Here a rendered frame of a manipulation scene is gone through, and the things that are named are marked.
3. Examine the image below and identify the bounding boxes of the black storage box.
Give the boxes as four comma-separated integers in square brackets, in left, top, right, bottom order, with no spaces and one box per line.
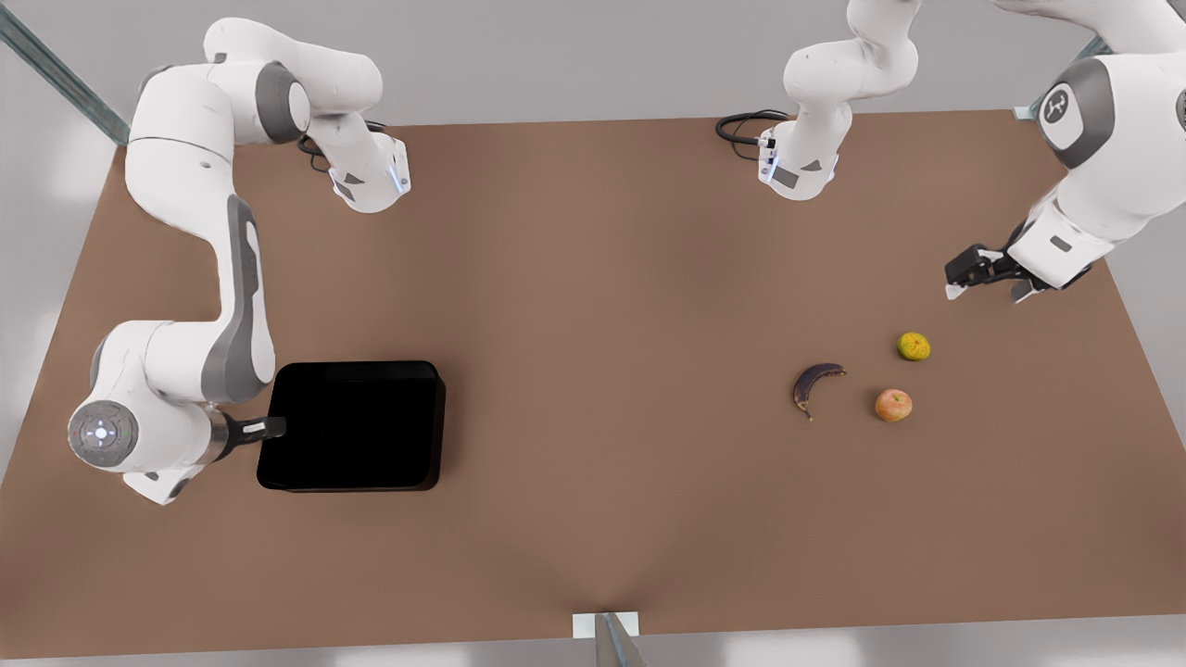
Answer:
[257,360,448,494]

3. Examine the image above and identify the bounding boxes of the dark overripe banana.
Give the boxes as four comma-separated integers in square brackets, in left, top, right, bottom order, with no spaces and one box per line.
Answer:
[792,362,848,422]

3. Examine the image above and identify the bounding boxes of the black cable loop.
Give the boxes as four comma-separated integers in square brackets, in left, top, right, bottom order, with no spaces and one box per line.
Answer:
[715,109,791,162]
[296,120,388,174]

